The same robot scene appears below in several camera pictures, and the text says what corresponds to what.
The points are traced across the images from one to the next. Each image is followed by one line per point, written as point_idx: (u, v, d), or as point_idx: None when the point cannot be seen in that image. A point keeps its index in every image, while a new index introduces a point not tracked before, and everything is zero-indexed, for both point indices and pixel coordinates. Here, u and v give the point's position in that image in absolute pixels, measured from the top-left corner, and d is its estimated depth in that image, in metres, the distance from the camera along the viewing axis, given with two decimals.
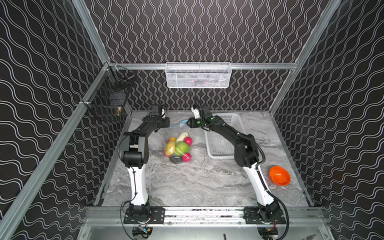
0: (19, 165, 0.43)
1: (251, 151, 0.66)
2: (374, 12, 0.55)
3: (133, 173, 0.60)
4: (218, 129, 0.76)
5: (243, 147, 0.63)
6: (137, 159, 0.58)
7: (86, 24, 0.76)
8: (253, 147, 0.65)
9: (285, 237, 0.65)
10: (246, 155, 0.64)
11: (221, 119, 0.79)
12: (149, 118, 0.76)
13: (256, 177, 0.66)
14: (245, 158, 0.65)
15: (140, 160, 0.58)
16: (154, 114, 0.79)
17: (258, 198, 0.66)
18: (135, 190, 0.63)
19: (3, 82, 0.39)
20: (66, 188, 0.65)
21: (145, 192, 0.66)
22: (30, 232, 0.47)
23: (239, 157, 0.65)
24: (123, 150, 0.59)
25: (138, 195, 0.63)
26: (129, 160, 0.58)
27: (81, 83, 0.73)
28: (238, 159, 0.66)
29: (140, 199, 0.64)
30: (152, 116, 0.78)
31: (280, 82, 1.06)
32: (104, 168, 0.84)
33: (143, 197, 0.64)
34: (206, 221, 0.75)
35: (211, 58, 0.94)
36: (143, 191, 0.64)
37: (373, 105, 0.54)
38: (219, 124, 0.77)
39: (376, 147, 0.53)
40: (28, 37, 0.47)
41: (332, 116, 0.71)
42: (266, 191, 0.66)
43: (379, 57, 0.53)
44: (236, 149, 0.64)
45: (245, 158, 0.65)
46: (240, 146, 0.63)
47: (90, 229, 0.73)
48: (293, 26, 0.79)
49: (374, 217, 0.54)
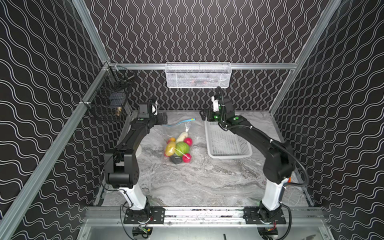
0: (19, 165, 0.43)
1: (286, 164, 0.53)
2: (374, 12, 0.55)
3: (124, 192, 0.54)
4: (242, 133, 0.63)
5: (278, 158, 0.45)
6: (124, 180, 0.48)
7: (86, 24, 0.76)
8: (290, 159, 0.51)
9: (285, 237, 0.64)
10: (281, 167, 0.52)
11: (248, 121, 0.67)
12: (138, 124, 0.64)
13: (276, 194, 0.58)
14: (277, 173, 0.51)
15: (129, 181, 0.48)
16: (143, 117, 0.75)
17: (264, 199, 0.66)
18: (132, 202, 0.59)
19: (4, 82, 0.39)
20: (66, 188, 0.65)
21: (143, 197, 0.65)
22: (30, 232, 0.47)
23: (268, 171, 0.52)
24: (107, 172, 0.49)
25: (137, 205, 0.61)
26: (116, 182, 0.49)
27: (81, 83, 0.73)
28: (266, 171, 0.54)
29: (139, 207, 0.62)
30: (142, 121, 0.66)
31: (280, 82, 1.06)
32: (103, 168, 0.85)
33: (141, 203, 0.62)
34: (206, 221, 0.75)
35: (211, 58, 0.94)
36: (141, 197, 0.62)
37: (373, 105, 0.54)
38: (245, 127, 0.62)
39: (376, 147, 0.53)
40: (28, 37, 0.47)
41: (332, 116, 0.71)
42: (281, 203, 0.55)
43: (379, 57, 0.53)
44: (267, 160, 0.51)
45: (278, 172, 0.51)
46: (275, 156, 0.49)
47: (90, 229, 0.73)
48: (293, 26, 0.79)
49: (375, 217, 0.53)
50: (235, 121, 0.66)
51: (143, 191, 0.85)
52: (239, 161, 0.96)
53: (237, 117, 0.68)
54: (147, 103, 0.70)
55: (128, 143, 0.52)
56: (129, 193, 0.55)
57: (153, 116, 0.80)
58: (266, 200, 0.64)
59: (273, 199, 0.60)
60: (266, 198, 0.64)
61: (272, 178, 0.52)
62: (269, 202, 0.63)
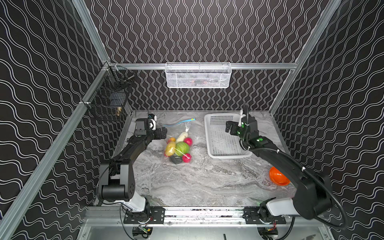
0: (19, 165, 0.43)
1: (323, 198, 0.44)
2: (374, 12, 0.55)
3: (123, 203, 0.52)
4: (268, 157, 0.56)
5: (312, 191, 0.42)
6: (119, 193, 0.45)
7: (86, 24, 0.76)
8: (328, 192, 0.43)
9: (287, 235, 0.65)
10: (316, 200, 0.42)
11: (273, 144, 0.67)
12: (136, 139, 0.65)
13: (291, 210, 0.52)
14: (313, 208, 0.42)
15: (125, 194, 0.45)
16: (141, 134, 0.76)
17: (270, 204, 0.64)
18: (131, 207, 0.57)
19: (4, 82, 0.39)
20: (66, 188, 0.65)
21: (141, 199, 0.63)
22: (30, 232, 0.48)
23: (302, 204, 0.44)
24: (101, 185, 0.46)
25: (136, 208, 0.59)
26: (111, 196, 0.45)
27: (81, 83, 0.73)
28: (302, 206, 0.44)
29: (138, 209, 0.61)
30: (140, 137, 0.67)
31: (280, 82, 1.06)
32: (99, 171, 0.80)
33: (141, 206, 0.62)
34: (206, 221, 0.75)
35: (211, 58, 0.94)
36: (139, 200, 0.61)
37: (373, 105, 0.54)
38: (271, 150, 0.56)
39: (376, 147, 0.53)
40: (28, 37, 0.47)
41: (332, 116, 0.71)
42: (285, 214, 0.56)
43: (379, 57, 0.53)
44: (301, 193, 0.43)
45: (313, 208, 0.42)
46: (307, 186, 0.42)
47: (90, 229, 0.73)
48: (293, 26, 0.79)
49: (374, 217, 0.54)
50: (259, 143, 0.60)
51: (143, 191, 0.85)
52: (239, 161, 0.96)
53: (261, 139, 0.62)
54: (144, 120, 0.71)
55: (126, 154, 0.51)
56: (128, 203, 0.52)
57: (151, 132, 0.77)
58: (272, 205, 0.63)
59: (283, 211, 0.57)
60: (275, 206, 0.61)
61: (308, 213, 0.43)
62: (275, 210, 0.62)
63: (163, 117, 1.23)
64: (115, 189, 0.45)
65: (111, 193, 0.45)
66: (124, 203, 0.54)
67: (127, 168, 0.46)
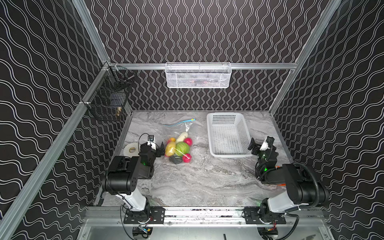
0: (19, 165, 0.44)
1: (308, 183, 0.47)
2: (374, 12, 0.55)
3: (122, 198, 0.54)
4: (276, 176, 0.63)
5: (297, 177, 0.48)
6: (123, 176, 0.48)
7: (86, 24, 0.76)
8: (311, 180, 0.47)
9: (293, 229, 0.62)
10: (301, 183, 0.47)
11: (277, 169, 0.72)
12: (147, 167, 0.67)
13: (285, 206, 0.55)
14: (299, 185, 0.46)
15: (128, 176, 0.47)
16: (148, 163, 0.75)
17: (272, 203, 0.64)
18: (131, 204, 0.57)
19: (3, 82, 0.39)
20: (66, 188, 0.65)
21: (142, 198, 0.63)
22: (31, 231, 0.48)
23: (292, 188, 0.47)
24: (107, 171, 0.49)
25: (137, 206, 0.60)
26: (114, 179, 0.47)
27: (81, 83, 0.73)
28: (291, 195, 0.48)
29: (138, 208, 0.61)
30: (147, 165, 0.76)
31: (280, 82, 1.06)
32: (98, 172, 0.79)
33: (141, 205, 0.62)
34: (206, 221, 0.75)
35: (211, 59, 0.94)
36: (139, 199, 0.61)
37: (373, 105, 0.54)
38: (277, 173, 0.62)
39: (376, 147, 0.53)
40: (28, 37, 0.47)
41: (332, 116, 0.71)
42: (284, 211, 0.59)
43: (379, 57, 0.53)
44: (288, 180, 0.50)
45: (299, 186, 0.46)
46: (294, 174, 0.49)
47: (90, 229, 0.73)
48: (293, 26, 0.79)
49: (374, 217, 0.54)
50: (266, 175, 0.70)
51: (143, 191, 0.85)
52: (239, 161, 0.96)
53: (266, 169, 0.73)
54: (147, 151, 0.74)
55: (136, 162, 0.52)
56: (128, 199, 0.54)
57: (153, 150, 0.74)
58: (273, 201, 0.64)
59: (279, 206, 0.59)
60: (273, 204, 0.63)
61: (296, 200, 0.45)
62: (273, 206, 0.63)
63: (163, 117, 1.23)
64: (120, 175, 0.48)
65: (114, 180, 0.47)
66: (126, 198, 0.53)
67: (136, 161, 0.52)
